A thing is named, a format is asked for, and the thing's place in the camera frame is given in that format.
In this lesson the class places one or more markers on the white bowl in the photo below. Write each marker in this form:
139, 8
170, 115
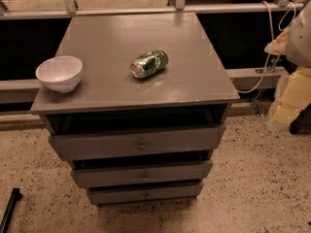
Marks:
61, 73

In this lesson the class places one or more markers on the grey wooden drawer cabinet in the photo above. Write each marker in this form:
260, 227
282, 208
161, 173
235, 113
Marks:
193, 90

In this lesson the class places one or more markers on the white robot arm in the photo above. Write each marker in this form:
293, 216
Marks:
295, 41

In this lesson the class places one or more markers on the black bar on floor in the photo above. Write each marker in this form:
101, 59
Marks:
6, 219

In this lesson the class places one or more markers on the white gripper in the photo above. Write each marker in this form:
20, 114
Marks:
300, 43

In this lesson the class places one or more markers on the metal railing frame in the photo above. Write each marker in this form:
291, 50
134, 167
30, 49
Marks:
129, 10

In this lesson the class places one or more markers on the grey top drawer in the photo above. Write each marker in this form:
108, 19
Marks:
133, 143

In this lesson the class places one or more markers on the crushed green soda can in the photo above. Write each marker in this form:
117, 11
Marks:
149, 63

